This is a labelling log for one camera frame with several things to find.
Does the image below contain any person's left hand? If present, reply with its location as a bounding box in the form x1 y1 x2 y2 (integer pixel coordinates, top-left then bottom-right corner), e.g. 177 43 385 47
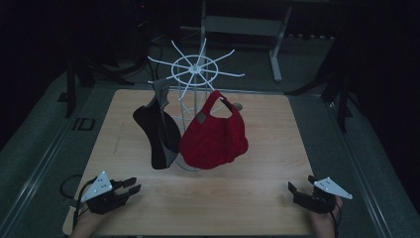
70 206 115 238

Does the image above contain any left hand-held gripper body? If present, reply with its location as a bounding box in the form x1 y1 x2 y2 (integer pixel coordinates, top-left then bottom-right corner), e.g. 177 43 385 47
79 170 132 215

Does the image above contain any white desk frame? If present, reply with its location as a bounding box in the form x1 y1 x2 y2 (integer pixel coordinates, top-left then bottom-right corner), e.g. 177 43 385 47
179 0 295 83

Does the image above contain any black cable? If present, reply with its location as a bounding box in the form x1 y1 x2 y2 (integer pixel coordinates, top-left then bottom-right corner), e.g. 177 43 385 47
330 201 343 238
59 174 97 229
132 33 166 82

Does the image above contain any black cap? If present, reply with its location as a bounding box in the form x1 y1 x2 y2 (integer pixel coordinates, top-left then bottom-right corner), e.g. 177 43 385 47
132 77 182 171

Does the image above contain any white wire hat rack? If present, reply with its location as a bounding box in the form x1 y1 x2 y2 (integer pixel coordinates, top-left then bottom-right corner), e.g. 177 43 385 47
147 38 246 173

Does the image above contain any black floor bracket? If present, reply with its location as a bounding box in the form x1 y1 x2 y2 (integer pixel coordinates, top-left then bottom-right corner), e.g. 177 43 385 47
72 117 97 132

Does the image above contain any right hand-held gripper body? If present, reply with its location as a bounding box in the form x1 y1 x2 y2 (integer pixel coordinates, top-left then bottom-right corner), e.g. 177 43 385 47
292 177 354 215

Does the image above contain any person's right hand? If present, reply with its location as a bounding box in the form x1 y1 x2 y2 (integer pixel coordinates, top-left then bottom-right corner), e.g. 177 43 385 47
309 195 345 238

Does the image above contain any black tripod stand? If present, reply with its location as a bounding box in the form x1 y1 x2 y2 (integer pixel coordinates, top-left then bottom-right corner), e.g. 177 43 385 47
57 49 133 119
285 33 365 133

